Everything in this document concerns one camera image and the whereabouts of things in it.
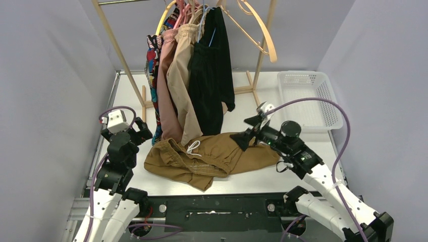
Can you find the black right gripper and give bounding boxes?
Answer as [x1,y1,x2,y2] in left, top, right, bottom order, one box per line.
[230,114,291,154]

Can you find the brown shorts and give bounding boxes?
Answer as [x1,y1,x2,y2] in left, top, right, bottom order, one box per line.
[144,133,280,191]

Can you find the white plastic basket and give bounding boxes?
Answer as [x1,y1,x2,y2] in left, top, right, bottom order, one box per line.
[276,71,343,133]

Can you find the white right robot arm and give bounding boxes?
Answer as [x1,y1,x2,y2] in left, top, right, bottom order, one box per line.
[230,116,394,241]

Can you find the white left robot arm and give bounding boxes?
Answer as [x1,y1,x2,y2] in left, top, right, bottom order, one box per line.
[74,117,152,241]

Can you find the pink shorts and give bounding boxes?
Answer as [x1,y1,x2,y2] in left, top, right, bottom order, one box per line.
[156,29,183,142]

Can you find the beige shorts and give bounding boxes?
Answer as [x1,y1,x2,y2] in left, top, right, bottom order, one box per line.
[167,24,204,145]

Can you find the black shorts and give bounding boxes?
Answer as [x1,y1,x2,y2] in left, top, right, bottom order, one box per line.
[188,7,235,136]

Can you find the comic print shorts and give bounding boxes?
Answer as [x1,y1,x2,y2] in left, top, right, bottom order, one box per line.
[145,1,179,145]

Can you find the yellow hanger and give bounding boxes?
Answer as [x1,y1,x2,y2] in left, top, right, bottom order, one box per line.
[155,0,176,35]

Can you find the blue hanger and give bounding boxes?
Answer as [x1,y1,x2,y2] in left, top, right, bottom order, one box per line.
[196,1,217,47]

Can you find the pink hanger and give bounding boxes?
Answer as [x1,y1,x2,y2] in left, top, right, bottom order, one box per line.
[173,0,191,29]

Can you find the wooden clothes rack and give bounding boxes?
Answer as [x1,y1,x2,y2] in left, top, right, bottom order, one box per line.
[92,1,266,121]

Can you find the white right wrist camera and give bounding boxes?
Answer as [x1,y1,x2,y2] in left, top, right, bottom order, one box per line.
[256,102,276,117]

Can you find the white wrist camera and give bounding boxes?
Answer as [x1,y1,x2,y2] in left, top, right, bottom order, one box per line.
[99,109,130,134]
[256,102,276,117]

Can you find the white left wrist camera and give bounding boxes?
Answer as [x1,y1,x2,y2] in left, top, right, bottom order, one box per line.
[99,109,130,134]

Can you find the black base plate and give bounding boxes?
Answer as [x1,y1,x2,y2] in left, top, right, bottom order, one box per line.
[128,193,300,232]

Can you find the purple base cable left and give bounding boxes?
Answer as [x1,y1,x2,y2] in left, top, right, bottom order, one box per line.
[128,223,183,240]

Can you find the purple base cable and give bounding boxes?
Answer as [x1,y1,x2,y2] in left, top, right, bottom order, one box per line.
[128,223,183,240]
[281,215,306,242]

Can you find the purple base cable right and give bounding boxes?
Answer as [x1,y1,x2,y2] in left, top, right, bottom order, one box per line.
[281,215,306,242]

